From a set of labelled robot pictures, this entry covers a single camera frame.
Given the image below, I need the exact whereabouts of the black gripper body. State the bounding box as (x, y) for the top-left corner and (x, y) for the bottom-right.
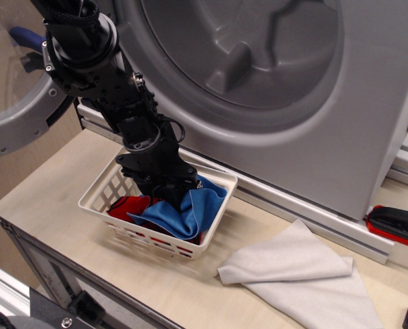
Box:
(116, 119), (198, 187)

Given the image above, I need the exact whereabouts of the blue clamp behind door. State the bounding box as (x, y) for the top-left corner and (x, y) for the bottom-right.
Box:
(9, 26), (45, 73)

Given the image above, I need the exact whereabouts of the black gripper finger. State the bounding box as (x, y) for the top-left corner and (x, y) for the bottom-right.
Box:
(135, 181), (162, 199)
(160, 183), (199, 211)

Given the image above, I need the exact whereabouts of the aluminium table frame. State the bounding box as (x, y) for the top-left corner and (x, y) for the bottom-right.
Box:
(0, 216), (181, 328)

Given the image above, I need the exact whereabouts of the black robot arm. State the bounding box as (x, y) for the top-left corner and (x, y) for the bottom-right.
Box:
(33, 1), (200, 209)

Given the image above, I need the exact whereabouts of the grey toy washing machine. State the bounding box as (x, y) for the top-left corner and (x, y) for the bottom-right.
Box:
(99, 1), (408, 219)

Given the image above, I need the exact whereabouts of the black mount with bolt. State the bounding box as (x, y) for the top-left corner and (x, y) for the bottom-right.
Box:
(0, 287), (107, 329)

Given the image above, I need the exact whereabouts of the grey round machine door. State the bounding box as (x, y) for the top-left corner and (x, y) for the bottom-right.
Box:
(0, 73), (75, 157)

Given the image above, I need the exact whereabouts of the light blue cloth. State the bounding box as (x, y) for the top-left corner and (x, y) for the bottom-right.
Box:
(126, 176), (228, 240)

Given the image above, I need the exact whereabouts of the grey folded cloth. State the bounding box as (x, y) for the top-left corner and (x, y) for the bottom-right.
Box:
(218, 220), (383, 328)

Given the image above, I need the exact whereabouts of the white plastic laundry basket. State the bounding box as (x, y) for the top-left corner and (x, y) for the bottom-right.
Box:
(79, 161), (237, 260)

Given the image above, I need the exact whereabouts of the red felt garment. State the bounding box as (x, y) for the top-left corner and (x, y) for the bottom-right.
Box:
(106, 196), (202, 247)

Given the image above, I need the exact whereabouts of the red and black clamp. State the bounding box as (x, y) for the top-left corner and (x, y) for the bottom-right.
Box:
(365, 206), (408, 246)

